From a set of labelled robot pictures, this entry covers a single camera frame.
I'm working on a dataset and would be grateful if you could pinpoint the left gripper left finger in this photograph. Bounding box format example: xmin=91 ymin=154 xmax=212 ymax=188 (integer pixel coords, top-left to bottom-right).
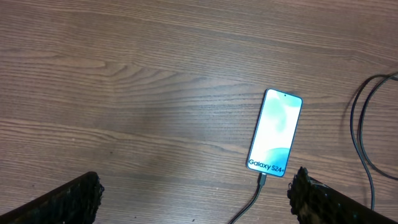
xmin=1 ymin=171 xmax=104 ymax=224

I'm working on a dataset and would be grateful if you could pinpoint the blue Samsung Galaxy smartphone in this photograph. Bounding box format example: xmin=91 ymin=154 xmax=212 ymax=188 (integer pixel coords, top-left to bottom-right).
xmin=246 ymin=89 xmax=303 ymax=177

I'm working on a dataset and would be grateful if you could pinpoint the black USB charging cable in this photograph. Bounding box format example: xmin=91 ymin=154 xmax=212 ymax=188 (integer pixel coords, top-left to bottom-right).
xmin=228 ymin=72 xmax=398 ymax=224

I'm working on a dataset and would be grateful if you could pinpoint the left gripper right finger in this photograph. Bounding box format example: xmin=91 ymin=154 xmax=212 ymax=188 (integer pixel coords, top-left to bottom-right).
xmin=287 ymin=167 xmax=397 ymax=224

